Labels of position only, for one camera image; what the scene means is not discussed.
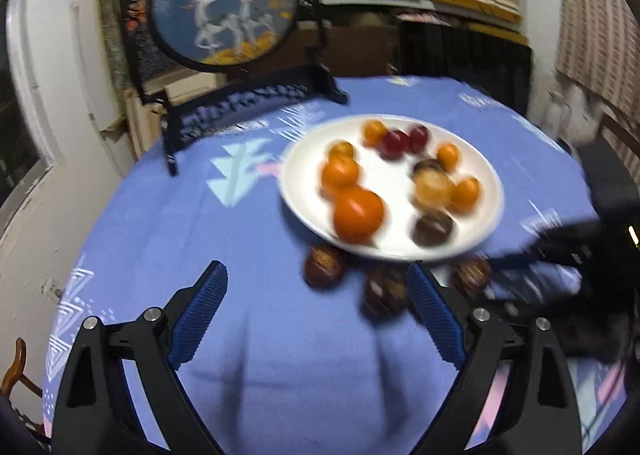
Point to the black folding panel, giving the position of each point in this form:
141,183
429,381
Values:
465,65

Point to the white round plate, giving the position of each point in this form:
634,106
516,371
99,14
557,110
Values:
387,177

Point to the brown wooden chair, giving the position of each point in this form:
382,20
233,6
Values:
622,140
17,375

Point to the brown cardboard box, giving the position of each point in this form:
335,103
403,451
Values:
360,52

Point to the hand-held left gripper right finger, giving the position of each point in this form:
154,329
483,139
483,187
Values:
435,317

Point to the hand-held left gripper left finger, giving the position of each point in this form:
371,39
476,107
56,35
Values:
197,320

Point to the blue printed tablecloth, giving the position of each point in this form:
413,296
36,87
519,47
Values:
200,215

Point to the dark brown water chestnut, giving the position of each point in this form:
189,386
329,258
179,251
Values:
433,229
470,276
324,266
385,291
428,165

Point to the white framed window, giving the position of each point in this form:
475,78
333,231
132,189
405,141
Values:
20,135

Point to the checked curtain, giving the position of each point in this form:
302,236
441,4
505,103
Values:
595,10

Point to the round deer screen ornament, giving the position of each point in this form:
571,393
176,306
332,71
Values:
220,10

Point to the tan longan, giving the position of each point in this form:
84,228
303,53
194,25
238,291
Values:
431,187

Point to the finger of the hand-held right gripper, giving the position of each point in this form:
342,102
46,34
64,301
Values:
562,307
565,245

